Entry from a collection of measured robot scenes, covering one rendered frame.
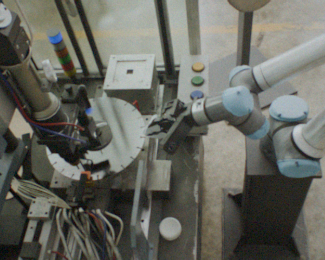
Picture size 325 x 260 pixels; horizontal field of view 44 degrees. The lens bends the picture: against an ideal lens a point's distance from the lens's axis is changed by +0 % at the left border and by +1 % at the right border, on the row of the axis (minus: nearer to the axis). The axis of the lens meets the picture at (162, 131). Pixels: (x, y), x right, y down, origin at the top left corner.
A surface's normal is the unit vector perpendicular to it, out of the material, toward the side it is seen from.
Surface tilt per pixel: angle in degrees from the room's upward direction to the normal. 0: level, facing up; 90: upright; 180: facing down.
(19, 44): 90
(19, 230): 0
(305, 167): 97
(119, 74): 0
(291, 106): 8
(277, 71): 53
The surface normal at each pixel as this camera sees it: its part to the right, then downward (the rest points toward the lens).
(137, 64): -0.12, -0.57
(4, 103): 0.99, 0.00
